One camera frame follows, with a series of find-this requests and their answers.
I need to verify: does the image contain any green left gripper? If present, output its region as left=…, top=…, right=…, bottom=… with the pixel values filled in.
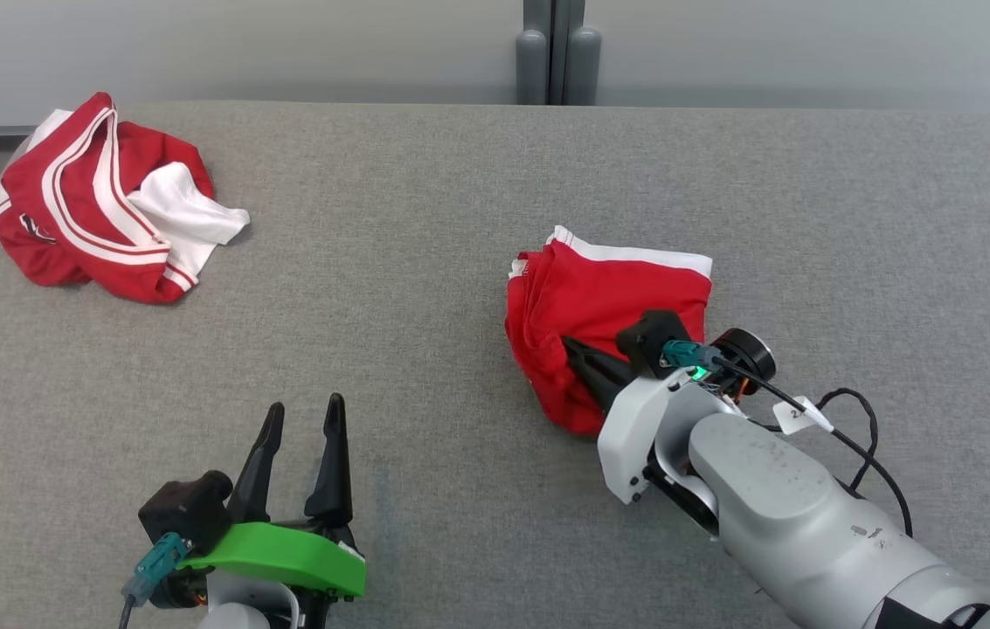
left=178, top=392, right=368, bottom=629

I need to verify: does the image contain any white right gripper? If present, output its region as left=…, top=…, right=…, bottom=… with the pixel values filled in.
left=562, top=328, right=777, bottom=506

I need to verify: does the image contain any red jersey with white trim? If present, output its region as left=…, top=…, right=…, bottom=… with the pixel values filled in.
left=0, top=92, right=251, bottom=305

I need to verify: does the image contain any white cable label tag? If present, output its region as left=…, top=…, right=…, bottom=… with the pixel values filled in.
left=772, top=396, right=834, bottom=435

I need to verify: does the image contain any grey double partition post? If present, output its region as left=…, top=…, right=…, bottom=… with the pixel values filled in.
left=516, top=0, right=603, bottom=107

